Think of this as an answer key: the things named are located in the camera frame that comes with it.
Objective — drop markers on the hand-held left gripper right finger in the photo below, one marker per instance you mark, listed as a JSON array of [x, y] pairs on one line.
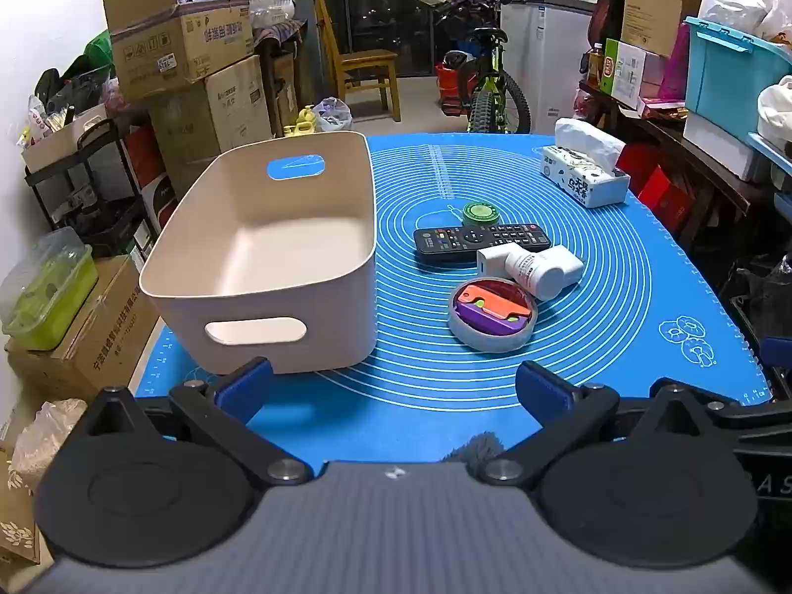
[[544, 388]]

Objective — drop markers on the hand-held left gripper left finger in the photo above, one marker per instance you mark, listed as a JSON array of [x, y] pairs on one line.
[[246, 383]]

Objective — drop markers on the orange purple plastic toy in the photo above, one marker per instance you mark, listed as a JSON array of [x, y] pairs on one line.
[[489, 297]]

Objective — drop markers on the white pill bottle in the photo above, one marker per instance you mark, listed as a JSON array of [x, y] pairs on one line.
[[535, 278]]

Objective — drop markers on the beige plastic storage bin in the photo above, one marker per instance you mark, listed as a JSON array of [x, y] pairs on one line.
[[266, 260]]

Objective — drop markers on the white power adapter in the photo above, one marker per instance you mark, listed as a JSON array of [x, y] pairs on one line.
[[492, 260]]

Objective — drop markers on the black remote control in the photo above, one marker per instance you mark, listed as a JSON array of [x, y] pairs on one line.
[[458, 241]]

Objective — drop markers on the blue silicone mat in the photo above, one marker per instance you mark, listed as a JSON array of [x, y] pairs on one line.
[[433, 383]]

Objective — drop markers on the printed brown cardboard box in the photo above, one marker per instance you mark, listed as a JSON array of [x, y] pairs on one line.
[[93, 346]]

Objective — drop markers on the crumpled translucent plastic bag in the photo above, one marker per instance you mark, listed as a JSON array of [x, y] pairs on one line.
[[46, 439]]

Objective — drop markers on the green container with clear lid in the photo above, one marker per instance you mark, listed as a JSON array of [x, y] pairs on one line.
[[49, 303]]

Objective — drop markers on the white tissue box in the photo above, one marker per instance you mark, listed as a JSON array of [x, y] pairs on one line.
[[588, 179]]

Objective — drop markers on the red gift boxes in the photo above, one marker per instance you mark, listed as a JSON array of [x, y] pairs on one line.
[[665, 198]]

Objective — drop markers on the black metal cart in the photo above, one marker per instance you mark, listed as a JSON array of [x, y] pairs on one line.
[[99, 198]]

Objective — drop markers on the yellow plastic bottle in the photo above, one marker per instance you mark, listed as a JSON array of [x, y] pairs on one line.
[[303, 122]]

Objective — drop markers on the large sealed cardboard box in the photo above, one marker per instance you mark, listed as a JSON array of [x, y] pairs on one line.
[[216, 117]]

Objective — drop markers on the dark wooden shelf table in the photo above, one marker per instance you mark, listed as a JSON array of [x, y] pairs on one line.
[[699, 154]]

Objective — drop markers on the clear plastic bag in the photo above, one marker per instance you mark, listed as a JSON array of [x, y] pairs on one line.
[[334, 114]]

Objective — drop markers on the green black bicycle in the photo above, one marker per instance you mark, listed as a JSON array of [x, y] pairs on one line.
[[489, 93]]

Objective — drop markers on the beige tray box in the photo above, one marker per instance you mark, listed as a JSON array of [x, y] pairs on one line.
[[62, 139]]

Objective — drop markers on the red bucket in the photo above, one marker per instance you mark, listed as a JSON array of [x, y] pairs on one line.
[[451, 86]]

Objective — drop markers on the dark wooden side table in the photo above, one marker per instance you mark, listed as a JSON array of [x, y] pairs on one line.
[[281, 68]]

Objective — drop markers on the green white carton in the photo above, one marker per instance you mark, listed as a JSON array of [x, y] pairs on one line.
[[622, 71]]

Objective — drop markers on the wooden chair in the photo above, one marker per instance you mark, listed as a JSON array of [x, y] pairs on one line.
[[365, 65]]

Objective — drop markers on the open cardboard box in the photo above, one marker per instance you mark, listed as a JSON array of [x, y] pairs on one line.
[[179, 43]]

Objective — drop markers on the teal plastic storage bin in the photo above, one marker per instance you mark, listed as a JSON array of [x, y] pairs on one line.
[[736, 74]]

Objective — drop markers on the flat brown cardboard sheet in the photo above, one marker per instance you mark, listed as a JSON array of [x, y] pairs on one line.
[[656, 0]]

